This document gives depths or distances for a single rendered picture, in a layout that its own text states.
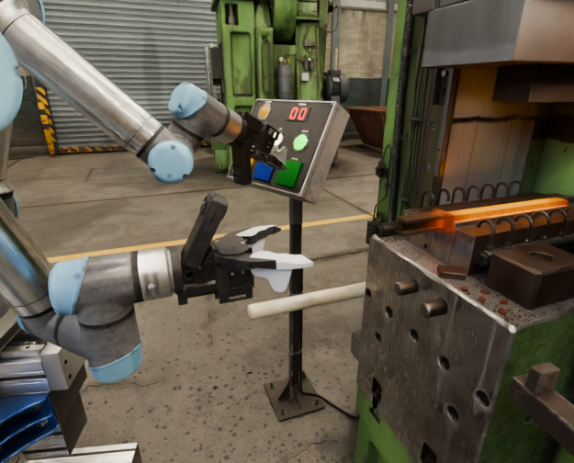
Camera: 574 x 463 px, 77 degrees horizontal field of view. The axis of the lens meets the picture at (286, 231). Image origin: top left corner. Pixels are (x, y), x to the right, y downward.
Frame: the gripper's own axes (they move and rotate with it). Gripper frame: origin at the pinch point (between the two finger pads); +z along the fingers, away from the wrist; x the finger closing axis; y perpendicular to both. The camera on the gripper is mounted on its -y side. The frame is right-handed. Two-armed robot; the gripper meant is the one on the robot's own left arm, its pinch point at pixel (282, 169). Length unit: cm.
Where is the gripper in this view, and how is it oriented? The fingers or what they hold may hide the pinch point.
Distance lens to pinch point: 101.3
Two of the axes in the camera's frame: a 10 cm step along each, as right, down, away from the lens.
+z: 6.1, 2.4, 7.5
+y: 3.5, -9.4, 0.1
